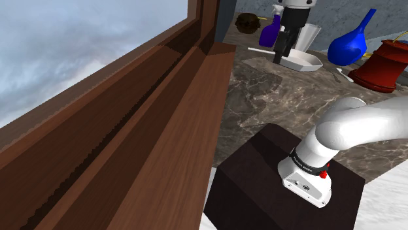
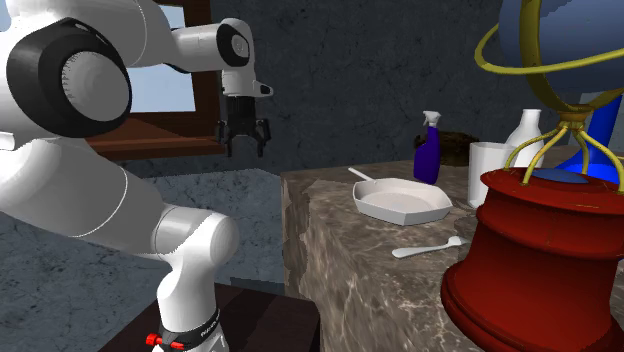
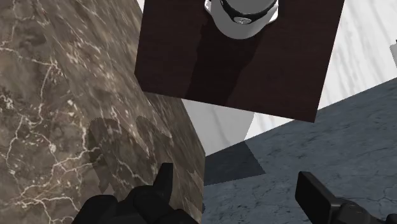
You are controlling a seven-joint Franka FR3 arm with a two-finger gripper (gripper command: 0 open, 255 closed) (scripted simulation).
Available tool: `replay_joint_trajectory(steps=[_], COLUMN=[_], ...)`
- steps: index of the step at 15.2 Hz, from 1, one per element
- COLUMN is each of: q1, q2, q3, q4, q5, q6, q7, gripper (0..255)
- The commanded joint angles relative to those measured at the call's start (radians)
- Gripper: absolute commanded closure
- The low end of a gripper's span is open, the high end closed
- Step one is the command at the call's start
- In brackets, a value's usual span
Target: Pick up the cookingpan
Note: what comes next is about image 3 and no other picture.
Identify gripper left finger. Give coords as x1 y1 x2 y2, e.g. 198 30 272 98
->
71 162 199 224

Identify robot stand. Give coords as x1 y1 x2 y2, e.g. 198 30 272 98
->
134 0 345 123

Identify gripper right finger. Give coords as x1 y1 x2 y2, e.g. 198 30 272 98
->
295 171 397 224

